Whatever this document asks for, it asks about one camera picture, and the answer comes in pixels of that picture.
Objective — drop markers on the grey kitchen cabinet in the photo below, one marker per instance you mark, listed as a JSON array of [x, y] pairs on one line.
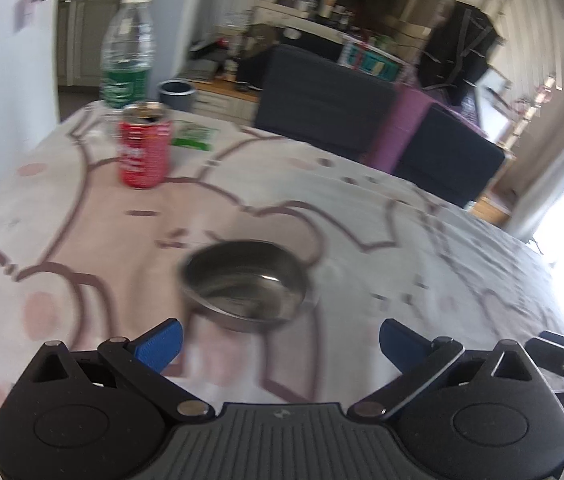
[[82, 35]]

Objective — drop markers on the beige curtain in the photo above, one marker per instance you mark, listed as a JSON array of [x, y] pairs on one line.
[[546, 185]]

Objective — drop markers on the round steel bowl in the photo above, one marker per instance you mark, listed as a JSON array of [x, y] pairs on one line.
[[247, 285]]

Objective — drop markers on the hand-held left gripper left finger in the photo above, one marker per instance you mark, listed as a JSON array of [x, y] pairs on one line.
[[159, 347]]

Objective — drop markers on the grey cup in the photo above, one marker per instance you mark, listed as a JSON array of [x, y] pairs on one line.
[[177, 94]]

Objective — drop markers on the purple mat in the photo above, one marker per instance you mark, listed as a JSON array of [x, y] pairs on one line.
[[401, 130]]

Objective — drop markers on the clear bottle green label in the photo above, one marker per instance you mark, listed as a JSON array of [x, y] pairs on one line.
[[127, 50]]

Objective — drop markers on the dark fabric chair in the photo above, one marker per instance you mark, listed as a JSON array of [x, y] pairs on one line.
[[451, 157], [324, 102]]

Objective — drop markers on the red soda can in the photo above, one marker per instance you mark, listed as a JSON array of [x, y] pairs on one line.
[[144, 147]]

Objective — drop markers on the green packet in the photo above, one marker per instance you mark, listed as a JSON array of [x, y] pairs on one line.
[[194, 135]]

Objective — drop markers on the printed cartoon tablecloth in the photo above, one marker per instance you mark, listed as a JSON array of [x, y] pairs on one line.
[[411, 270]]

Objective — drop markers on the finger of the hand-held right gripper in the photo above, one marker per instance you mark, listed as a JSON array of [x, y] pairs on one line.
[[561, 357]]

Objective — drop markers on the black vest white trim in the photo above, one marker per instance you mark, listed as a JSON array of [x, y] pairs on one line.
[[461, 50]]

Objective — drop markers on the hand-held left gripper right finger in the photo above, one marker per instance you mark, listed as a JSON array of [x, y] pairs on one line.
[[401, 347]]

